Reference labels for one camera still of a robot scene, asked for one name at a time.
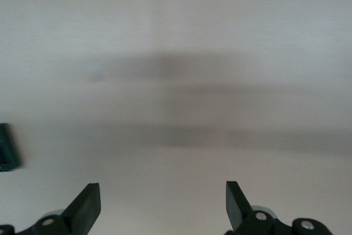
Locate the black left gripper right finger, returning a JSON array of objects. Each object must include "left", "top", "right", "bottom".
[{"left": 225, "top": 181, "right": 335, "bottom": 235}]

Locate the black flip phone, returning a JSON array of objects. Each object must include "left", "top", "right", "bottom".
[{"left": 0, "top": 123, "right": 21, "bottom": 173}]

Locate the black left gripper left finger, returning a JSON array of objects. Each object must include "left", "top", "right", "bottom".
[{"left": 16, "top": 182, "right": 102, "bottom": 235}]

